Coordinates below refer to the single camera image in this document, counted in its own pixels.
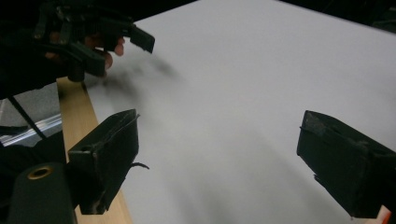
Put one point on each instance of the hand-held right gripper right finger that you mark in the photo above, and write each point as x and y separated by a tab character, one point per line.
351	168

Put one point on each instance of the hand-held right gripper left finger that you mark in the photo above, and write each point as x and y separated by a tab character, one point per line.
106	155

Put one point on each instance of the orange sausage packet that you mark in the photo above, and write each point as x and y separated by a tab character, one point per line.
385	216

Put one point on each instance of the white table sheet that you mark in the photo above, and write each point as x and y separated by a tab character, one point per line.
249	77

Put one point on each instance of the aluminium rail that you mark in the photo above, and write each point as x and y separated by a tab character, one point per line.
34	129

